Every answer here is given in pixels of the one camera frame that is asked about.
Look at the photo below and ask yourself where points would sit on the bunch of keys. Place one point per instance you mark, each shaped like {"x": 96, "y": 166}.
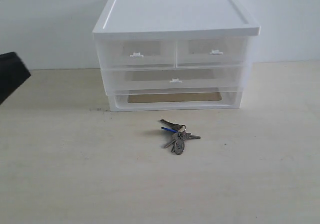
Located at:
{"x": 179, "y": 136}

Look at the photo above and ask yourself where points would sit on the clear wide drawer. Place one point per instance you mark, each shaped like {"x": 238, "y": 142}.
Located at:
{"x": 138, "y": 82}

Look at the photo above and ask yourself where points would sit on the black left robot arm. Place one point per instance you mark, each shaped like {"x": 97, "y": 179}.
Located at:
{"x": 13, "y": 74}

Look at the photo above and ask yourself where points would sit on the white plastic drawer cabinet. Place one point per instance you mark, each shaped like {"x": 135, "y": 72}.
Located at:
{"x": 177, "y": 20}

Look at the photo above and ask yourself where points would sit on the clear top left drawer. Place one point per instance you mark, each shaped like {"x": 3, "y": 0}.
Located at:
{"x": 118, "y": 55}

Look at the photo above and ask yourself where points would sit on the clear top right drawer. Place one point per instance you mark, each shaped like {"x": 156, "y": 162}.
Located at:
{"x": 210, "y": 52}

